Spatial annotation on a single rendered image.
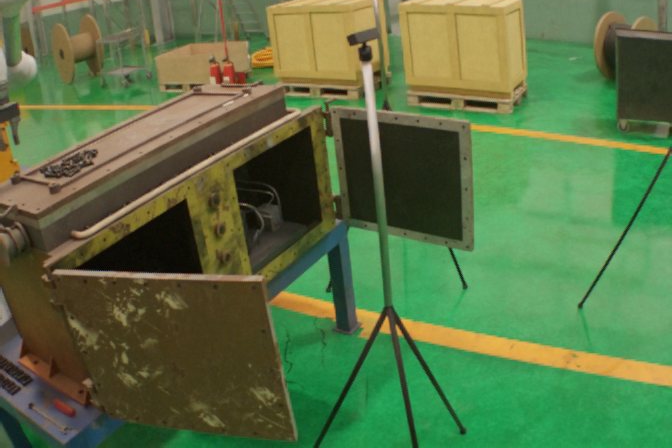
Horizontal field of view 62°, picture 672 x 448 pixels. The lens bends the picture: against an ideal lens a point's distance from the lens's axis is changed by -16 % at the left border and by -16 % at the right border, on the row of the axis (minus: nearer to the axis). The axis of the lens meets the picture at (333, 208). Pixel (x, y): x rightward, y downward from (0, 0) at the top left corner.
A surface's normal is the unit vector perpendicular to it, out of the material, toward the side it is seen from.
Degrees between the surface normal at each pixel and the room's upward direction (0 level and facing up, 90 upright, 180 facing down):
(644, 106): 90
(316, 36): 90
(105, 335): 90
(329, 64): 90
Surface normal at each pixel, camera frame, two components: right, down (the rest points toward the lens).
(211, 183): 0.84, 0.14
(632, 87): -0.37, 0.43
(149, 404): -0.17, 0.44
